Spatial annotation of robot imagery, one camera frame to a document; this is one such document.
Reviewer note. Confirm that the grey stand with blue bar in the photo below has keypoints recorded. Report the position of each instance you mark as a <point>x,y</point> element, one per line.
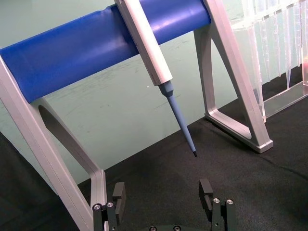
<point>72,60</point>

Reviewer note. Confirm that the grey pipette with blue shaft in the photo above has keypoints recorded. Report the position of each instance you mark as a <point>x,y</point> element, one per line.
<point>149,48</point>

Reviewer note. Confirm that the clear plastic tube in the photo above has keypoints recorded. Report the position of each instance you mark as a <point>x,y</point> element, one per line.
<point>288,48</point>
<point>265,48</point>

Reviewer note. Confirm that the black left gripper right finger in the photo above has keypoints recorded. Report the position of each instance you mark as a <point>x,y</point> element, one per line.
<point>206,190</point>

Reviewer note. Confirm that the black table cloth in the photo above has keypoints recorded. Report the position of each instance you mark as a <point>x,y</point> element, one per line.
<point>168,183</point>

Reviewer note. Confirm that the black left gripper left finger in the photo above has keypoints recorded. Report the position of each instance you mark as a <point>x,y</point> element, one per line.
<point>119,192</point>

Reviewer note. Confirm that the clear acrylic rack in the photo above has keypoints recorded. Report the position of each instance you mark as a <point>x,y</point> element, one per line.
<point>284,98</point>

